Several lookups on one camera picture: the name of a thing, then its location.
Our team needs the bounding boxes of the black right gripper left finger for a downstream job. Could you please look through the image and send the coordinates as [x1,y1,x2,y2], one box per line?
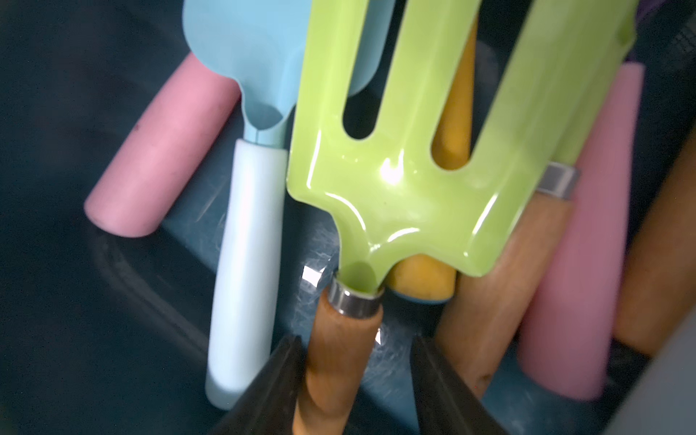
[210,335,306,435]

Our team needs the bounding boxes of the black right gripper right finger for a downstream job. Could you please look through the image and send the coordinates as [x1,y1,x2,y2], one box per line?
[410,335,507,435]

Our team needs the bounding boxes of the green fork wooden handle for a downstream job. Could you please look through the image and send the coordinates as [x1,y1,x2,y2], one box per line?
[434,18,636,399]

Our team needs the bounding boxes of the green rake wooden handle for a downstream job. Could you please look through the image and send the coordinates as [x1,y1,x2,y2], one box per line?
[614,130,695,357]
[287,1,637,434]

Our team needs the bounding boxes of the dark teal storage box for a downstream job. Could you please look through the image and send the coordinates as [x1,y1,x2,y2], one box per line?
[0,0,696,435]

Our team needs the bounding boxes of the blue tool yellow handle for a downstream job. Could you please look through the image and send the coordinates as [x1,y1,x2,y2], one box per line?
[384,15,480,304]

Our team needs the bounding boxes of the purple fork pink handle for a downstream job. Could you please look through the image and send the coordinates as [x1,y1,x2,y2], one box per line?
[518,61,645,401]

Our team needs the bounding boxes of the blue fork white handle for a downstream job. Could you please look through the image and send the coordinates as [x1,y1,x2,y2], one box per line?
[604,310,695,434]

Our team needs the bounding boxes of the purple rake pink handle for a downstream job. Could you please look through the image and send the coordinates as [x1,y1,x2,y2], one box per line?
[83,54,241,237]

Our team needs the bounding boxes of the blue rake white handle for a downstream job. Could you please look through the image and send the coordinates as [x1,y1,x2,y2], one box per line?
[181,0,396,411]

